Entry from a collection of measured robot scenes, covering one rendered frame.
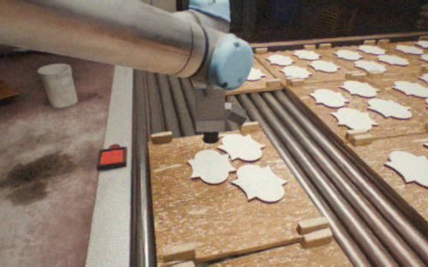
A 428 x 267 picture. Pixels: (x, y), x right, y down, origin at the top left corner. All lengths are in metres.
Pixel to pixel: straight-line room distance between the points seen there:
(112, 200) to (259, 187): 0.35
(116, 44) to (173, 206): 0.44
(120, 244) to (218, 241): 0.20
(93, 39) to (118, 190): 0.52
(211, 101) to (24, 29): 0.40
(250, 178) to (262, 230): 0.15
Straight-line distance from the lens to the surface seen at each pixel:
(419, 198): 0.84
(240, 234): 0.63
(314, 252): 0.64
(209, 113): 0.64
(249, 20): 5.08
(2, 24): 0.30
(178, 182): 0.74
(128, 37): 0.34
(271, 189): 0.72
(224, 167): 0.76
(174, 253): 0.58
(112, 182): 0.81
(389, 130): 1.07
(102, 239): 0.69
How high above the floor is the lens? 1.43
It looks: 33 degrees down
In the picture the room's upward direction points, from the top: straight up
